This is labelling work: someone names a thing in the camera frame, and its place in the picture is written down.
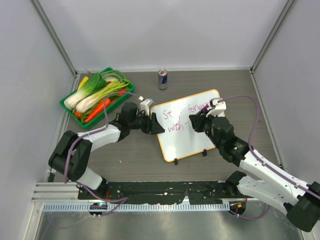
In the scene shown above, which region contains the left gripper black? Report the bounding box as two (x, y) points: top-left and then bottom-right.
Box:
(129, 110), (165, 135)

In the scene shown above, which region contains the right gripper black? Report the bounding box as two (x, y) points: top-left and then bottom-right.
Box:
(190, 108), (222, 149)

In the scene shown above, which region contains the whiteboard with orange frame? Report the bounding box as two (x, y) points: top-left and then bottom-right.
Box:
(151, 89), (220, 162)

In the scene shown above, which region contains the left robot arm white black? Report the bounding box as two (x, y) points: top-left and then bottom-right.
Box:
(48, 98), (165, 200)

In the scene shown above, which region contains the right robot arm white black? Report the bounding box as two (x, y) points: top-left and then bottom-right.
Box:
(189, 110), (320, 233)

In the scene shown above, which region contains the black whiteboard foot clip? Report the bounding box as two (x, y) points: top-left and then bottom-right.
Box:
(174, 158), (179, 166)
(202, 149), (208, 157)

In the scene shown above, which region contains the red tomato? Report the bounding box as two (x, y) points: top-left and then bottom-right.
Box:
(118, 88), (127, 96)

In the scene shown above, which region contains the silver blue drink can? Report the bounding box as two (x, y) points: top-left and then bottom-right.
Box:
(158, 69), (168, 91)

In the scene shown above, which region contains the orange carrot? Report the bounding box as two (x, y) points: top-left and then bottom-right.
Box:
(84, 98), (111, 123)

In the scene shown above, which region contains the green plastic basket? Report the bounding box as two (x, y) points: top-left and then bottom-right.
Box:
(59, 67), (135, 130)

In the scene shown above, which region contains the bok choy right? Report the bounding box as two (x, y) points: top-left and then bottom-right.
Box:
(75, 78), (131, 113)

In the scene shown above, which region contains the bok choy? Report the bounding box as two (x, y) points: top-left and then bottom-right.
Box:
(63, 73), (107, 110)
(75, 78), (131, 113)

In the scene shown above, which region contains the bok choy left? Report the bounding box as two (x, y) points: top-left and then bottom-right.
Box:
(63, 73), (107, 110)

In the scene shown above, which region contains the yellow vegetable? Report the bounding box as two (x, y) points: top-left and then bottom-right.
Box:
(77, 76), (89, 90)

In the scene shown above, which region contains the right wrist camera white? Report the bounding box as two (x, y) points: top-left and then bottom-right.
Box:
(206, 97), (227, 117)

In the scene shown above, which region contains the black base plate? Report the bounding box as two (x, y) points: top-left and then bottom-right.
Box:
(76, 181), (246, 205)

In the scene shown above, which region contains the white slotted cable duct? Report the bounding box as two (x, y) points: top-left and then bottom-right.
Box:
(42, 201), (230, 213)

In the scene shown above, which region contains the aluminium rail left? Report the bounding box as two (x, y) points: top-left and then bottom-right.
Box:
(31, 182), (79, 203)

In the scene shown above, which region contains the aluminium frame post right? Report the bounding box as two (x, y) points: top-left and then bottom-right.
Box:
(250, 0), (297, 74)

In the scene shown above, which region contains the aluminium frame post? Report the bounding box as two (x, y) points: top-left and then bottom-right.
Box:
(250, 0), (297, 74)
(30, 0), (77, 77)

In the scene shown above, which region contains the aluminium frame post left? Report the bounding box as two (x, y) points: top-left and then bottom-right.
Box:
(30, 0), (77, 77)

